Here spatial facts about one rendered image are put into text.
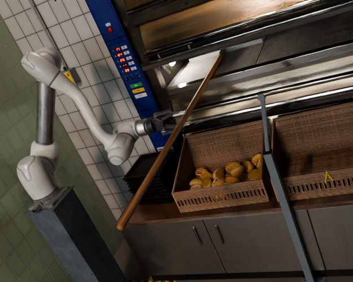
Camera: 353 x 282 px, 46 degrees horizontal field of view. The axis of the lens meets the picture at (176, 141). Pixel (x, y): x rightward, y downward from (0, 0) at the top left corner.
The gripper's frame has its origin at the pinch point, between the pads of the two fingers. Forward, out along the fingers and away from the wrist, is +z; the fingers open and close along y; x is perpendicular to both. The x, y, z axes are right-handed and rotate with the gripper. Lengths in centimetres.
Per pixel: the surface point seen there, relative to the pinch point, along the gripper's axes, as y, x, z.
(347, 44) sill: 2, -53, 80
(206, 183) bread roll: 56, -22, -13
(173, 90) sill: 3, -53, -25
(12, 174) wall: 9, 8, -122
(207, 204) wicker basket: 58, -4, -9
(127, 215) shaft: 0, 74, 1
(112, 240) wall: 111, -38, -122
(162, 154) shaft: -0.1, 34.0, 1.1
